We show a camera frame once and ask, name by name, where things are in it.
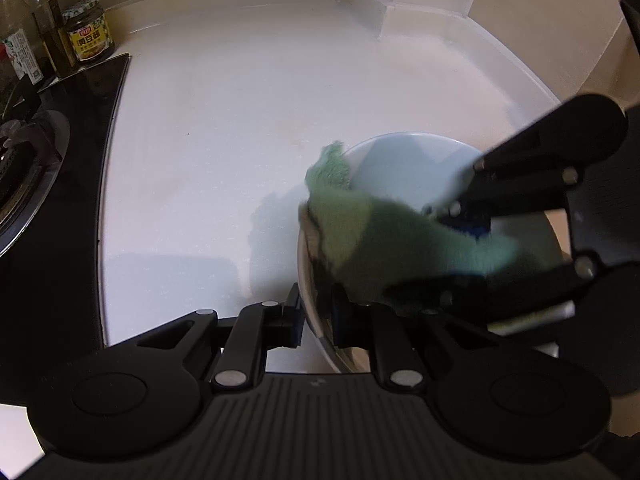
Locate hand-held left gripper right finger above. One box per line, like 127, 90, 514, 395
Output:
329, 284, 502, 392

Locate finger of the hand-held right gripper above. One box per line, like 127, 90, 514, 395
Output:
382, 252, 601, 333
421, 110, 583, 237

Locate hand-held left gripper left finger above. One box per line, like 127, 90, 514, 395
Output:
136, 282, 307, 395

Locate green microfibre cloth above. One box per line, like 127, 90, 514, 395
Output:
299, 141, 522, 302

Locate white ceramic bowl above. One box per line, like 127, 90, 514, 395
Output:
295, 131, 577, 375

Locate black glass gas stove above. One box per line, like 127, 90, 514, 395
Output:
0, 52, 132, 413

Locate metal gas burner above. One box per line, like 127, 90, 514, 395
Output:
0, 109, 72, 258

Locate yellow label glass jar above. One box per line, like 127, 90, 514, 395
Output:
61, 0, 116, 67

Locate dark oil bottle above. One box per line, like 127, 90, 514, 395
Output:
31, 0, 77, 79

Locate white label clear bottle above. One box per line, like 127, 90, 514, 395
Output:
0, 0, 44, 87

